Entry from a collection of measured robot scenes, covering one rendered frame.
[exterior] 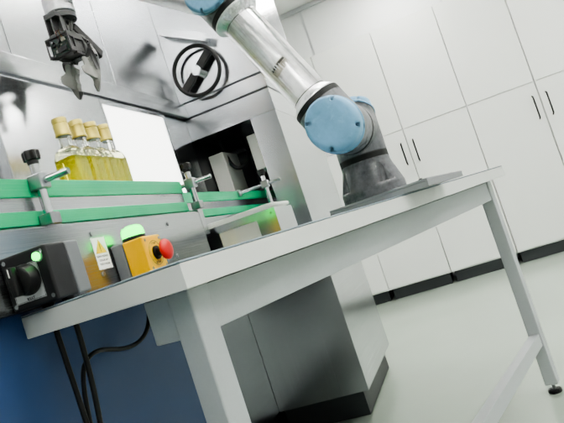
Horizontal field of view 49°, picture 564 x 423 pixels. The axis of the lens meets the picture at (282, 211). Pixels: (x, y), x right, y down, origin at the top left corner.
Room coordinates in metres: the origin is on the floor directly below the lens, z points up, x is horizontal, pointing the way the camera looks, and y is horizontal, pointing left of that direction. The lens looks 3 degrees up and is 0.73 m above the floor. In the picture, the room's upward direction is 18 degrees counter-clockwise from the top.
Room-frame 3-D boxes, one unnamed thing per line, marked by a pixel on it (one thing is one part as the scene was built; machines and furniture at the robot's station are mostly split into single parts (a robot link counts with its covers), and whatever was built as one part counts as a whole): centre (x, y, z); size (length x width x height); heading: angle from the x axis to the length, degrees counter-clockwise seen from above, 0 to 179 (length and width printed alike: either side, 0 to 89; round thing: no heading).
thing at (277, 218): (1.69, 0.13, 0.79); 0.27 x 0.17 x 0.08; 74
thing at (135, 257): (1.16, 0.28, 0.79); 0.07 x 0.07 x 0.07; 74
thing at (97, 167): (1.44, 0.40, 0.99); 0.06 x 0.06 x 0.21; 74
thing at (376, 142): (1.43, -0.22, 0.93); 0.13 x 0.12 x 0.14; 160
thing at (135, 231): (1.16, 0.28, 0.84); 0.04 x 0.04 x 0.03
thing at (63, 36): (1.52, 0.38, 1.39); 0.09 x 0.08 x 0.12; 160
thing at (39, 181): (1.01, 0.35, 0.94); 0.07 x 0.04 x 0.13; 74
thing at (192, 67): (2.42, 0.14, 1.49); 0.21 x 0.05 x 0.21; 74
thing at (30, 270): (0.84, 0.37, 0.79); 0.04 x 0.03 x 0.04; 74
